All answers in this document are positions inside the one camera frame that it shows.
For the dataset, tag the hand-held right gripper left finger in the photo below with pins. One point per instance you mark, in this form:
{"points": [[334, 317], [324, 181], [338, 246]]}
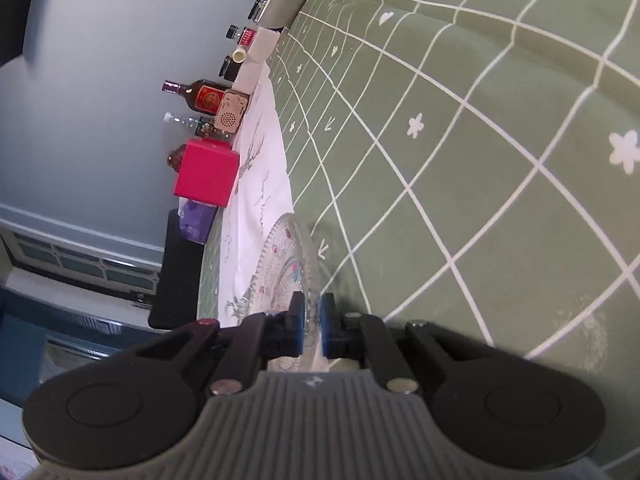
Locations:
{"points": [[299, 330]]}

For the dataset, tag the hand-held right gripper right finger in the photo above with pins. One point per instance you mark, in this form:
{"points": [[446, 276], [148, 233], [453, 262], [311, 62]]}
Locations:
{"points": [[328, 325]]}

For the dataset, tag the clear glass plate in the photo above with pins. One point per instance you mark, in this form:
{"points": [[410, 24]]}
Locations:
{"points": [[280, 260]]}

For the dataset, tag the black chair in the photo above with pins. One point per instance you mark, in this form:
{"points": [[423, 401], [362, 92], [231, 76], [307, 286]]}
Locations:
{"points": [[177, 280]]}

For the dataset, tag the purple tissue pack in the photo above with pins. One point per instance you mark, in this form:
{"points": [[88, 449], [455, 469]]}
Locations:
{"points": [[195, 217]]}

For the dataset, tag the pink box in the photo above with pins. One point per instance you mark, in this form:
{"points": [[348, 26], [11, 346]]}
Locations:
{"points": [[205, 172]]}

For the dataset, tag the green checked tablecloth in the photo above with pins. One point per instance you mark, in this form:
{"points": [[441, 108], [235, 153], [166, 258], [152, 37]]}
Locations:
{"points": [[450, 160]]}

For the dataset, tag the beige small speaker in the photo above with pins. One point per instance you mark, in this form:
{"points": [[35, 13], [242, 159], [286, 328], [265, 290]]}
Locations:
{"points": [[230, 110]]}

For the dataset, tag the glass panel door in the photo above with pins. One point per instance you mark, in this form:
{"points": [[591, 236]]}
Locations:
{"points": [[75, 260]]}

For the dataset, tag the clear plastic bottle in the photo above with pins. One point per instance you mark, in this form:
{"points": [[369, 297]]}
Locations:
{"points": [[185, 121]]}

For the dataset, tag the brown liquor bottle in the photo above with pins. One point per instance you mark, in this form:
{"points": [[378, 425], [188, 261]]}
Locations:
{"points": [[195, 92]]}

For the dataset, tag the dark glass jar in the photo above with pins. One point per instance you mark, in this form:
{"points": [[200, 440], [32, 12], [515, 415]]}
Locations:
{"points": [[230, 67]]}

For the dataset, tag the cream cup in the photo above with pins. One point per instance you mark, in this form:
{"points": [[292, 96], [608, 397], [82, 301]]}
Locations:
{"points": [[239, 54]]}

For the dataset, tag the red label jar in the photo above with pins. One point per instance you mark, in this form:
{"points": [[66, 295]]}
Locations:
{"points": [[242, 35]]}

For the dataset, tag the jar with dark liquid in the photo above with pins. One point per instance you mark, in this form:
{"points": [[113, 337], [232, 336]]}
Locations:
{"points": [[260, 10]]}

